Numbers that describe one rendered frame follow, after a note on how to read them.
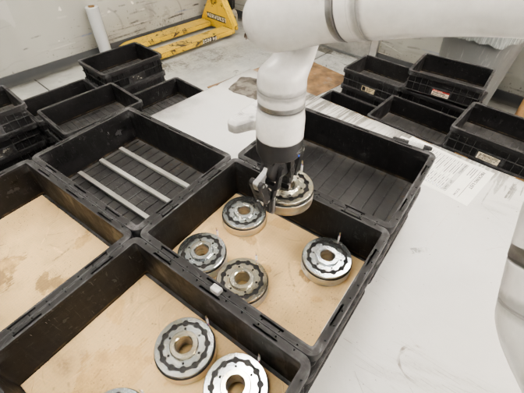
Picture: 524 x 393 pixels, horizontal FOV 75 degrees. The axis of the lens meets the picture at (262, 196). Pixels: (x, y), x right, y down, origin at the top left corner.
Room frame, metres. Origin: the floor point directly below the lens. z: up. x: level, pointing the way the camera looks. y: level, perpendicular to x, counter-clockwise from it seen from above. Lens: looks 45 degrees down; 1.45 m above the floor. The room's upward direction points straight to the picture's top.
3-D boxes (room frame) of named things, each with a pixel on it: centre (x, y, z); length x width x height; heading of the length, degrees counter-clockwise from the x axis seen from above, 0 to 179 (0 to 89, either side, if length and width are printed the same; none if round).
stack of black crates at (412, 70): (1.84, -1.07, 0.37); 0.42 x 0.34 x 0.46; 48
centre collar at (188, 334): (0.23, 0.13, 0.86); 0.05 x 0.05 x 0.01
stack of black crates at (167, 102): (1.77, 0.56, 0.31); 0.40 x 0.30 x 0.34; 138
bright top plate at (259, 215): (0.53, 0.04, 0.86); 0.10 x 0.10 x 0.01
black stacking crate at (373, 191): (0.66, -0.18, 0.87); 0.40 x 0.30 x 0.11; 54
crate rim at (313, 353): (0.42, -0.01, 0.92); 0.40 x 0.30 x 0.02; 54
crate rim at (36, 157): (0.65, 0.32, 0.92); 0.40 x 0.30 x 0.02; 54
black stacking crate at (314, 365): (0.42, -0.01, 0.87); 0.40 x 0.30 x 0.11; 54
